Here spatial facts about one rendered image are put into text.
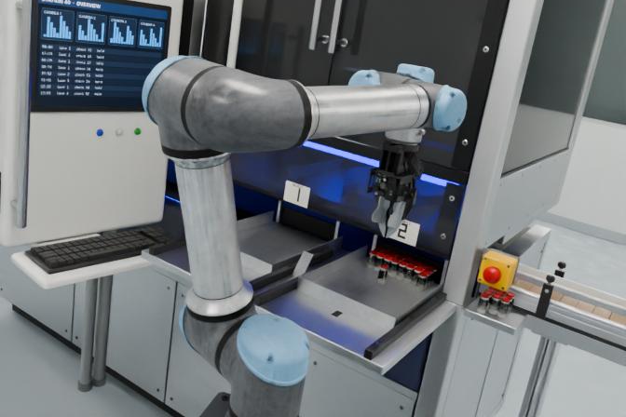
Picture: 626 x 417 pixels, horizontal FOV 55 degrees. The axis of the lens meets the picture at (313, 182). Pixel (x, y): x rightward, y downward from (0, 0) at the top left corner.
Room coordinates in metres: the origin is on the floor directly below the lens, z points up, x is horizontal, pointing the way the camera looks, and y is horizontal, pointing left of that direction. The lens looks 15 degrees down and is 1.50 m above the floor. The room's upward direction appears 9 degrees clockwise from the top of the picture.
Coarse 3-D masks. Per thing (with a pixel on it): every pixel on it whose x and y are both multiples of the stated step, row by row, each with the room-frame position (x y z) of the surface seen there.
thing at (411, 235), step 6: (402, 222) 1.47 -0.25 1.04; (408, 222) 1.46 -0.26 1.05; (414, 222) 1.45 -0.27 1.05; (402, 228) 1.47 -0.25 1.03; (408, 228) 1.46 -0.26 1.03; (414, 228) 1.45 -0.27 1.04; (396, 234) 1.47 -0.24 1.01; (402, 234) 1.46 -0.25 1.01; (408, 234) 1.46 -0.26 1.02; (414, 234) 1.45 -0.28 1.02; (402, 240) 1.46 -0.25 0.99; (408, 240) 1.45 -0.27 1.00; (414, 240) 1.45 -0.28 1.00; (414, 246) 1.45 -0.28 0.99
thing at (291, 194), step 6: (288, 186) 1.66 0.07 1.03; (294, 186) 1.65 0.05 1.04; (300, 186) 1.64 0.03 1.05; (288, 192) 1.66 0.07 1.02; (294, 192) 1.65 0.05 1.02; (300, 192) 1.64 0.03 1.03; (306, 192) 1.63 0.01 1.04; (288, 198) 1.66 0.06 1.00; (294, 198) 1.64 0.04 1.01; (300, 198) 1.64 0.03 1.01; (306, 198) 1.62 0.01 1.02; (300, 204) 1.63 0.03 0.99; (306, 204) 1.62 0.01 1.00
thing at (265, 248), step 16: (240, 224) 1.64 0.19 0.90; (256, 224) 1.71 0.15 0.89; (272, 224) 1.74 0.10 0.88; (240, 240) 1.57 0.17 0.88; (256, 240) 1.59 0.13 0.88; (272, 240) 1.61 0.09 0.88; (288, 240) 1.63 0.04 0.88; (304, 240) 1.65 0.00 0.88; (320, 240) 1.67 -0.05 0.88; (336, 240) 1.62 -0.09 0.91; (240, 256) 1.41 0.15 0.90; (256, 256) 1.47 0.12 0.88; (272, 256) 1.49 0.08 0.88; (288, 256) 1.51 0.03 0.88
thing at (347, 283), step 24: (336, 264) 1.46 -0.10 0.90; (360, 264) 1.53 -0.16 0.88; (312, 288) 1.29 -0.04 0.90; (336, 288) 1.36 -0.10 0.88; (360, 288) 1.38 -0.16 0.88; (384, 288) 1.40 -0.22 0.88; (408, 288) 1.43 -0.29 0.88; (432, 288) 1.45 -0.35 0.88; (360, 312) 1.22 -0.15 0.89; (384, 312) 1.26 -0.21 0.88; (408, 312) 1.24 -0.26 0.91
